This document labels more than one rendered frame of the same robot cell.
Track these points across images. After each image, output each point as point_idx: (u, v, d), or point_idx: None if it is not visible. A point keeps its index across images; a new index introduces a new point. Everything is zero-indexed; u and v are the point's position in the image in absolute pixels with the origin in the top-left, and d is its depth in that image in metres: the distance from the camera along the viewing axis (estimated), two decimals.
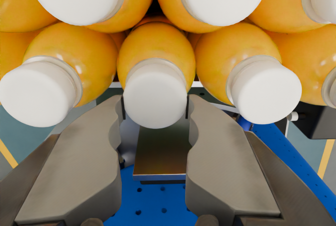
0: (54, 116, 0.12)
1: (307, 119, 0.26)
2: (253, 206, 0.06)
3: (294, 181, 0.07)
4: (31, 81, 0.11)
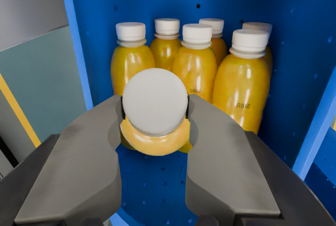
0: None
1: None
2: (253, 206, 0.06)
3: (295, 181, 0.07)
4: None
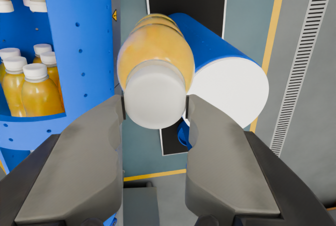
0: None
1: None
2: (253, 206, 0.06)
3: (294, 181, 0.07)
4: None
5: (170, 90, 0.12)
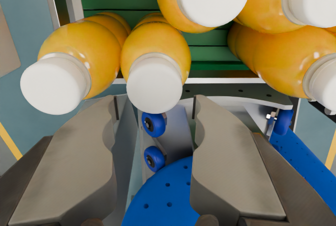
0: (168, 103, 0.14)
1: None
2: (258, 208, 0.06)
3: (301, 185, 0.07)
4: (158, 73, 0.13)
5: None
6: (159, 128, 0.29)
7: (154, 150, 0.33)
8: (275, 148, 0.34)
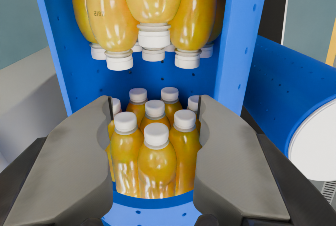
0: None
1: None
2: (262, 210, 0.06)
3: (307, 187, 0.06)
4: (156, 46, 0.24)
5: None
6: None
7: None
8: None
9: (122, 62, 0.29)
